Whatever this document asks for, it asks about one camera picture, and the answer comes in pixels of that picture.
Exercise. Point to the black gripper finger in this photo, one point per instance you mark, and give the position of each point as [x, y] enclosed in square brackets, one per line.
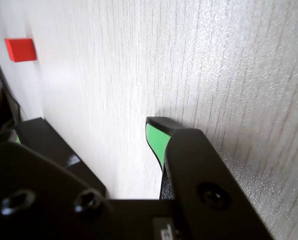
[203, 170]
[38, 175]

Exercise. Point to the red wooden cube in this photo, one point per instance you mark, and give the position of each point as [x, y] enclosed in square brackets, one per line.
[21, 50]

